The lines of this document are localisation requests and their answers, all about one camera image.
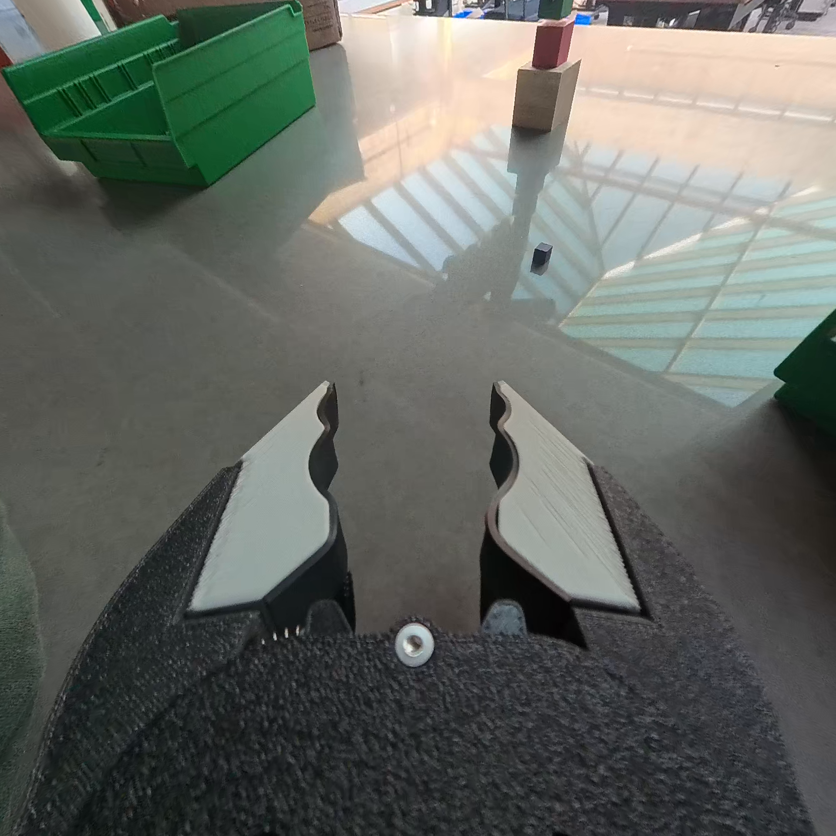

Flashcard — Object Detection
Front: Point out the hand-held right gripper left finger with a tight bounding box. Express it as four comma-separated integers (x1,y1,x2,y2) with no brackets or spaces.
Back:
185,382,357,645

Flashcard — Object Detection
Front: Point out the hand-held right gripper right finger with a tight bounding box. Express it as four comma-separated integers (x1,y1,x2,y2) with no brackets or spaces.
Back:
479,382,642,651

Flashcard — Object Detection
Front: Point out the green plastic bin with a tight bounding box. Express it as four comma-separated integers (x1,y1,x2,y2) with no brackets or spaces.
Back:
774,323,836,435
2,0,317,189

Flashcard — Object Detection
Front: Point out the large plain wooden cube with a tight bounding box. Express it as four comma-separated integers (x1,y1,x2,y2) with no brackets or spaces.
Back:
511,59,582,133

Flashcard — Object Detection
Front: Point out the red wooden cube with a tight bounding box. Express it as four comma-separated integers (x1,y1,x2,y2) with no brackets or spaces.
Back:
532,16,577,69

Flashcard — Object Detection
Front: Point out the person's green clothing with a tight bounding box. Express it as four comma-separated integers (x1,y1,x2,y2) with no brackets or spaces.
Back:
0,503,43,785

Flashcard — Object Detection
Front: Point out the big brown cardboard box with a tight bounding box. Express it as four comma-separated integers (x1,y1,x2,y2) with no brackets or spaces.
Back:
303,0,342,52

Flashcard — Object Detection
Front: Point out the taped brown cardboard box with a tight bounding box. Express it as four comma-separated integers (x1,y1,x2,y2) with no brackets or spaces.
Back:
104,0,197,24

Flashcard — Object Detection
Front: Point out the white paper roll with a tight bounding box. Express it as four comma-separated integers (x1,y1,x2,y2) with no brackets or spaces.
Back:
13,0,102,56

